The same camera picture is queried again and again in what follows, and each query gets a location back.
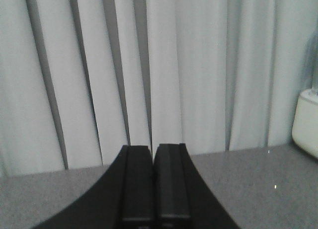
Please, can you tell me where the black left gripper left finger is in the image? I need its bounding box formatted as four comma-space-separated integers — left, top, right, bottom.
36, 146, 154, 229

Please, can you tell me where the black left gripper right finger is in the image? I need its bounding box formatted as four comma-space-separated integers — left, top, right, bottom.
154, 144, 238, 229

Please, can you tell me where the white pleated curtain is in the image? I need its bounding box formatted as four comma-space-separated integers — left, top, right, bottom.
0, 0, 318, 176

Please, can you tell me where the white blender with clear jar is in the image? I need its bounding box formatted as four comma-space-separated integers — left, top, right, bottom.
292, 30, 318, 158

